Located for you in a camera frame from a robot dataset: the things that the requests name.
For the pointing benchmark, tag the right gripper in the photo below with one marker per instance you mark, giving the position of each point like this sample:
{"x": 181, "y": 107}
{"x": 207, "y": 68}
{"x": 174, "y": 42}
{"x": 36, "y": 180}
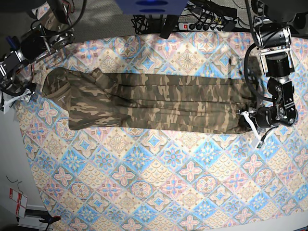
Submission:
{"x": 11, "y": 89}

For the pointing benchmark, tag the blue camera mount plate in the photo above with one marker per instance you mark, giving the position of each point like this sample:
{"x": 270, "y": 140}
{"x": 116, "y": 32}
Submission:
{"x": 135, "y": 7}

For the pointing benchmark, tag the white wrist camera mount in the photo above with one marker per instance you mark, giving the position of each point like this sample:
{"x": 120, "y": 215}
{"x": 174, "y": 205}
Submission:
{"x": 260, "y": 134}
{"x": 6, "y": 103}

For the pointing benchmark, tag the black blue bottom clamp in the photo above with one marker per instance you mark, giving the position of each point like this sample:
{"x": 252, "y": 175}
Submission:
{"x": 49, "y": 219}

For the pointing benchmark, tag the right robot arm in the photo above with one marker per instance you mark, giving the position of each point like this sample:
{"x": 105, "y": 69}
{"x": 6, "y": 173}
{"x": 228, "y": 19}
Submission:
{"x": 50, "y": 31}

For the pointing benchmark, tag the red white label tag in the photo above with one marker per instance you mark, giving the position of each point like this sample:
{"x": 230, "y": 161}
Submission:
{"x": 20, "y": 203}

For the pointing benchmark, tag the camouflage T-shirt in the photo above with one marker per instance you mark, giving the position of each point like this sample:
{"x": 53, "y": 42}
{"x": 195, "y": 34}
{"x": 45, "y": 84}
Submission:
{"x": 165, "y": 102}

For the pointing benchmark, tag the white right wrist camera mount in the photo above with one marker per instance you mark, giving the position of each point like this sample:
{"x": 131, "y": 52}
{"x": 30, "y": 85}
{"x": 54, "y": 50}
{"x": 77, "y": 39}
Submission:
{"x": 6, "y": 103}

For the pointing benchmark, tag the blue table clamp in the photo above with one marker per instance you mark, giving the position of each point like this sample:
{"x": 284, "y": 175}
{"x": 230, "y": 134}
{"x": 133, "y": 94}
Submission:
{"x": 13, "y": 42}

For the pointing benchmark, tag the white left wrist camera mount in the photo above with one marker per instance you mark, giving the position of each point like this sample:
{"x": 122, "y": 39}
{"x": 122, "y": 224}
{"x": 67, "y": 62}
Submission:
{"x": 260, "y": 134}

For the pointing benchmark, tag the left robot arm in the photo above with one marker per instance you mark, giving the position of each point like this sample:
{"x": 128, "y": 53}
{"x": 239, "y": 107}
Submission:
{"x": 269, "y": 25}

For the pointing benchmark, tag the white power strip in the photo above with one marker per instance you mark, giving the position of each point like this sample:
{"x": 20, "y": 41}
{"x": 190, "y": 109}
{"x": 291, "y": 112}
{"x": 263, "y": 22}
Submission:
{"x": 200, "y": 27}

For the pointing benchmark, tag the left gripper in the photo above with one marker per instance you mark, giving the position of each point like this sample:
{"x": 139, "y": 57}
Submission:
{"x": 263, "y": 118}

